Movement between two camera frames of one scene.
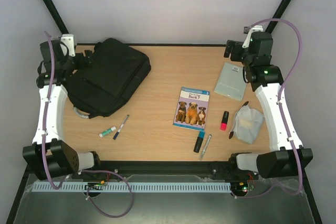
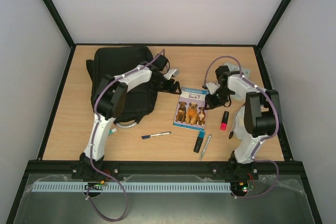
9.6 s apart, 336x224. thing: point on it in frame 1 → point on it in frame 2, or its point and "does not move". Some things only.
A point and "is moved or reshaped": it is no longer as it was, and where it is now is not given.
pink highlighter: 223,125 does not move
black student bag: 117,71 is moved or reshaped
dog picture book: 192,108 does not move
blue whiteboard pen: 121,127 → 152,135
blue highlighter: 199,141 does not move
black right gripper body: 230,51 → 211,99
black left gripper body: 83,64 → 161,84
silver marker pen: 206,146 does not move
